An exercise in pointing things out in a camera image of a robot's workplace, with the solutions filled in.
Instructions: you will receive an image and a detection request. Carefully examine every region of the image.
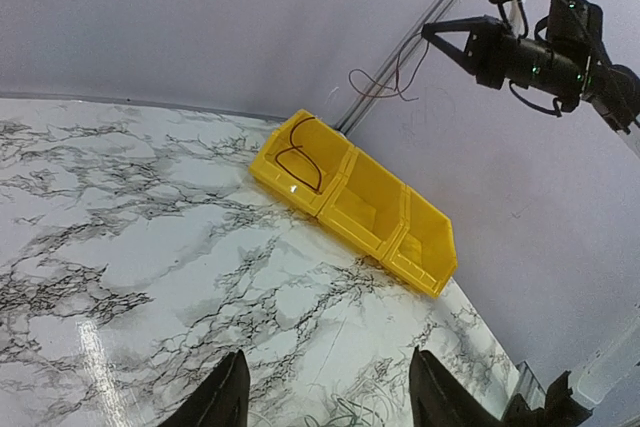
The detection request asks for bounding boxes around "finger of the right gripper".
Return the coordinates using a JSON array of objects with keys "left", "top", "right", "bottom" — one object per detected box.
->
[
  {"left": 421, "top": 29, "right": 475, "bottom": 75},
  {"left": 421, "top": 16, "right": 500, "bottom": 37}
]

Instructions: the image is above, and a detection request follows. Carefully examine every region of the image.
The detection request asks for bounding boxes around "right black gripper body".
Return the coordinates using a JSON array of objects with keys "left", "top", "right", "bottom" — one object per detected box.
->
[{"left": 465, "top": 23, "right": 540, "bottom": 90}]

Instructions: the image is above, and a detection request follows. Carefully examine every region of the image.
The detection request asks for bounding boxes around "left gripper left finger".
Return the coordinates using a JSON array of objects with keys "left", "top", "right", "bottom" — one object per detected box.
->
[{"left": 159, "top": 350, "right": 250, "bottom": 427}]

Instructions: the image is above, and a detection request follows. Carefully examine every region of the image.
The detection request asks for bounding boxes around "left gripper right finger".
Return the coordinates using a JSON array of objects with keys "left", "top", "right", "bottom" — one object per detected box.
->
[{"left": 409, "top": 347, "right": 503, "bottom": 427}]

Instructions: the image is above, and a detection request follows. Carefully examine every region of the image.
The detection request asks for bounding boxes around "cable pile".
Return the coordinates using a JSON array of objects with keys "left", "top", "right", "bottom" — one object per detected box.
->
[{"left": 249, "top": 386, "right": 416, "bottom": 427}]

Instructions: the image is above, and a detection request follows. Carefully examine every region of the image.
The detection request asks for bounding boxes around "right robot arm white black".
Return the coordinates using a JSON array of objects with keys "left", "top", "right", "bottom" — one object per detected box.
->
[{"left": 421, "top": 0, "right": 639, "bottom": 153}]

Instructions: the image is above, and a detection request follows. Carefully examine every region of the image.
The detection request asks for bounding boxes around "yellow bin right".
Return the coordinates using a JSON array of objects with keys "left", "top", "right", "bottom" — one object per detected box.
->
[{"left": 381, "top": 186, "right": 458, "bottom": 298}]

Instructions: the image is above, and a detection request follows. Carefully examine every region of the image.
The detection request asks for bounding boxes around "yellow bin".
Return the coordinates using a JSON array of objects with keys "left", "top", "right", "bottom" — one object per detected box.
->
[
  {"left": 318, "top": 148, "right": 407, "bottom": 260},
  {"left": 381, "top": 186, "right": 458, "bottom": 298},
  {"left": 249, "top": 109, "right": 355, "bottom": 216}
]

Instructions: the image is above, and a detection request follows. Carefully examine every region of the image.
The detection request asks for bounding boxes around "yellow bin middle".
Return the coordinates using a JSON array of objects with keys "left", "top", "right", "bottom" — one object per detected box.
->
[{"left": 318, "top": 148, "right": 407, "bottom": 260}]

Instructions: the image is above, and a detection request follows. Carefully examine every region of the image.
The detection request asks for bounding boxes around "yellow bin left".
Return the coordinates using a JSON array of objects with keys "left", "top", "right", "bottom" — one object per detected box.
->
[{"left": 249, "top": 109, "right": 355, "bottom": 216}]

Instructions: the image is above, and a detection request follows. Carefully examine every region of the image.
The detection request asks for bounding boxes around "right aluminium frame post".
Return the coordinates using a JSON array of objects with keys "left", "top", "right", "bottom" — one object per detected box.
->
[{"left": 334, "top": 0, "right": 459, "bottom": 136}]

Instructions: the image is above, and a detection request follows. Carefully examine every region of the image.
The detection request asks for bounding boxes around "aluminium front rail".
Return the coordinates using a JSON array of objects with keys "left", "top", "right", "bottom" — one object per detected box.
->
[{"left": 504, "top": 361, "right": 546, "bottom": 418}]

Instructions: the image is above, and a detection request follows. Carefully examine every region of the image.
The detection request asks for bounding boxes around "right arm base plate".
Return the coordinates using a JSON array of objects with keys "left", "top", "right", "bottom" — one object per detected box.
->
[{"left": 503, "top": 371, "right": 593, "bottom": 427}]

